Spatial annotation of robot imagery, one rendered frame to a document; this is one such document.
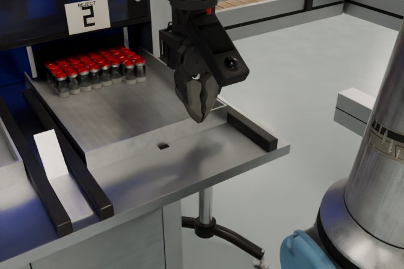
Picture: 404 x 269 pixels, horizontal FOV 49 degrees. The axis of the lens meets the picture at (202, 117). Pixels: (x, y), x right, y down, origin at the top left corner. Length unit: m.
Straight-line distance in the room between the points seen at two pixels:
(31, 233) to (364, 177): 0.42
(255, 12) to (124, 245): 0.73
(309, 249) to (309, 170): 1.80
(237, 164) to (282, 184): 1.39
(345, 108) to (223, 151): 1.01
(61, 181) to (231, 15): 0.72
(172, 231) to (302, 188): 0.89
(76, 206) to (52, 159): 0.10
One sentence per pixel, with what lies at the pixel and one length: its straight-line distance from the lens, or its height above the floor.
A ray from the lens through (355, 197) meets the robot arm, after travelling 0.37.
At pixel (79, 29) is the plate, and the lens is 0.92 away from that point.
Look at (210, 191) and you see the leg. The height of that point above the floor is 0.29.
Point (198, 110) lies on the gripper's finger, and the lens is 0.72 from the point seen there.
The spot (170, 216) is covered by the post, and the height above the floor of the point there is 0.41.
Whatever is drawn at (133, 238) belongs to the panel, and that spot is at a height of 0.40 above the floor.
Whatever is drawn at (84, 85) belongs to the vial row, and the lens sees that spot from 0.92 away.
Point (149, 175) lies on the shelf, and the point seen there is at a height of 0.88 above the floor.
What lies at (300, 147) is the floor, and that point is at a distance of 2.34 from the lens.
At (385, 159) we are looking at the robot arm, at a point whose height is 1.11.
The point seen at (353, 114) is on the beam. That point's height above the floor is 0.50.
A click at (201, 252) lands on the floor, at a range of 1.75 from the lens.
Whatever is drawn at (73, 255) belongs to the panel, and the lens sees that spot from 1.21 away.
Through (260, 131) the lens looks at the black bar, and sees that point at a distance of 0.74.
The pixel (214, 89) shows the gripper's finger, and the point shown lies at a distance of 0.72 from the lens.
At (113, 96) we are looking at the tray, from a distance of 0.89.
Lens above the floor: 1.29
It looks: 31 degrees down
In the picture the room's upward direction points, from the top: straight up
